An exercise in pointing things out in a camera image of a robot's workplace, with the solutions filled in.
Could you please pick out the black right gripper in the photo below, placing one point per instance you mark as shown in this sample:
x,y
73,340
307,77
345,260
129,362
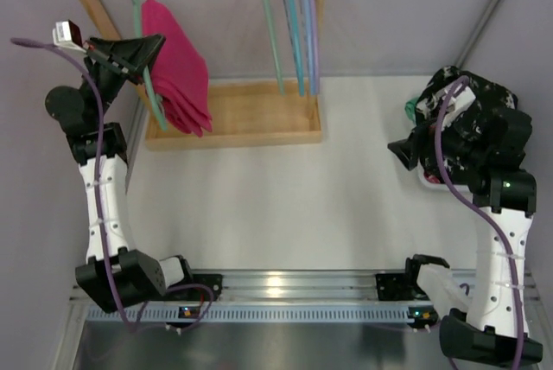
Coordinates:
x,y
420,150

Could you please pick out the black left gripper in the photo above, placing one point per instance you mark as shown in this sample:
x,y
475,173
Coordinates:
x,y
115,61

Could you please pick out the pink trousers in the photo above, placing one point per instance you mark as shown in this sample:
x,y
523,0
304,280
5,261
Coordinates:
x,y
179,75

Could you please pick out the mint green hanger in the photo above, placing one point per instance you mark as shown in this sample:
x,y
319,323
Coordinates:
x,y
154,99

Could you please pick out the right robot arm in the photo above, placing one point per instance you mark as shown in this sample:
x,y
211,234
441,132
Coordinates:
x,y
488,324

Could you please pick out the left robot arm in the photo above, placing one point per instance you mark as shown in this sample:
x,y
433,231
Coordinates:
x,y
115,274

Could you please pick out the sage green hanger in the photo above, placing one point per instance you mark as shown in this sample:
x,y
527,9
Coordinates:
x,y
273,44

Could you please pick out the teal hanger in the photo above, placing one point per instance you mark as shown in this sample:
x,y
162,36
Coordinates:
x,y
294,38

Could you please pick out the light blue hanger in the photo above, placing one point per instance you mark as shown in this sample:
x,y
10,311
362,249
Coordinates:
x,y
304,8

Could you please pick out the lavender hanger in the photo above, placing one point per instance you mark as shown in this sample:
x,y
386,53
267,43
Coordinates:
x,y
314,50

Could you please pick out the green garment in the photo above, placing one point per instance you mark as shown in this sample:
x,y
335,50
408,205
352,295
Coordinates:
x,y
410,109

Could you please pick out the wooden clothes rack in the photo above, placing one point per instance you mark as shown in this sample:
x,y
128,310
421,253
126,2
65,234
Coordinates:
x,y
244,114

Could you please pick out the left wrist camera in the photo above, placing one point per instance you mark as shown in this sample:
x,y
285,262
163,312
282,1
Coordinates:
x,y
66,34

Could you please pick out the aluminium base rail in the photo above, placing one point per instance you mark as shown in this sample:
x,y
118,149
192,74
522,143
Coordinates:
x,y
361,296

